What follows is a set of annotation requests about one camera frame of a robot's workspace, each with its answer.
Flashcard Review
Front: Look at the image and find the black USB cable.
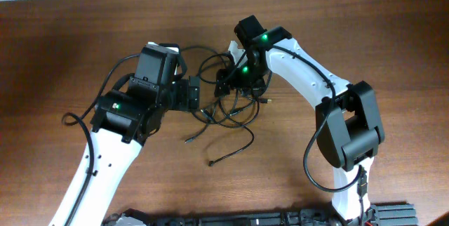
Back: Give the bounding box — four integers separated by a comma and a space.
185, 88, 273, 167

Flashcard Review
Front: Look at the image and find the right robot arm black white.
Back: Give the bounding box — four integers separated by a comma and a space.
215, 15, 385, 225

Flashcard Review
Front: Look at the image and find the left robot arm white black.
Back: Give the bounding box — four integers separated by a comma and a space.
51, 42, 200, 225

